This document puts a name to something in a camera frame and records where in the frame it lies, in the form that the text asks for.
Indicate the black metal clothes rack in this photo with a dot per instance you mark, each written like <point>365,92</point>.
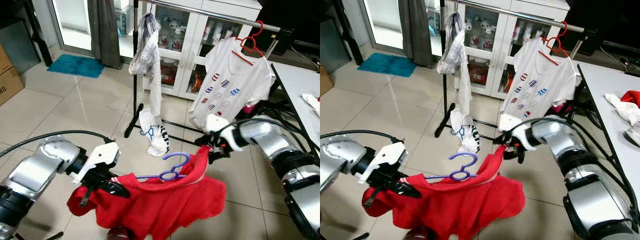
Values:
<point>210,15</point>
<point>525,15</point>

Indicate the white glass-door cabinet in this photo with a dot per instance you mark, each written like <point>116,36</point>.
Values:
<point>505,40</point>
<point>192,55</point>

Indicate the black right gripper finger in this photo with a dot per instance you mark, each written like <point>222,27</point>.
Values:
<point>216,158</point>
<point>514,157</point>
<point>498,141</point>
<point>202,142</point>

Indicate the white printed t-shirt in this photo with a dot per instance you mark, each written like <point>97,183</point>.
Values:
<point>537,85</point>
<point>230,95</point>

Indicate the teal floor mat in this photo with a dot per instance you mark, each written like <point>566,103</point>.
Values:
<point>75,66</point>
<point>385,65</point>

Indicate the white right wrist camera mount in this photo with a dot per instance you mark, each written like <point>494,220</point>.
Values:
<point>217,122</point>
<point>510,122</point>

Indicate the brown cardboard box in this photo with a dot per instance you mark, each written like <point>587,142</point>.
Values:
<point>10,80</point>
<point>325,82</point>

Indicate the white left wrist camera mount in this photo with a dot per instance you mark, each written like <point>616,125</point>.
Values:
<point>387,154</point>
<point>102,154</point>

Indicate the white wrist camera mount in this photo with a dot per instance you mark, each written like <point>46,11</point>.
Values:
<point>387,154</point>
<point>102,154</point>
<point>510,122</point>
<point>217,122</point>

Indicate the purple plastic hanger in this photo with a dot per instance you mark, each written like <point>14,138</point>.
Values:
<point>170,175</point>
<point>457,175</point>

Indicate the red plastic hanger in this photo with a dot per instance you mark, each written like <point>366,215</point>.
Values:
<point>242,58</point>
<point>548,57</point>

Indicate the red cloth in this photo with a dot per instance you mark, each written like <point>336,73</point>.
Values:
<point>632,97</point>

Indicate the white patterned hanging garment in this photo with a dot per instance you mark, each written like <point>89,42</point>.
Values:
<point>147,55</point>
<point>455,55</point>

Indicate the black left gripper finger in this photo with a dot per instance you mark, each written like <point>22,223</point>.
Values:
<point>405,183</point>
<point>114,183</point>
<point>402,191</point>
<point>112,191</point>

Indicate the red shirt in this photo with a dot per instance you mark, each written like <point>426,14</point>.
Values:
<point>450,210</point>
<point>160,210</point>

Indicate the grey curtain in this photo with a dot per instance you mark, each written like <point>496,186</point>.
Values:
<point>105,30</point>
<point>415,30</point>

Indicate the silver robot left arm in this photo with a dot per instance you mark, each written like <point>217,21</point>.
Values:
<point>340,160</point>
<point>35,170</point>

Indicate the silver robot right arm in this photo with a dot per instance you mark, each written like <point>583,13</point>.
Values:
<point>265,135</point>
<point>590,200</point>

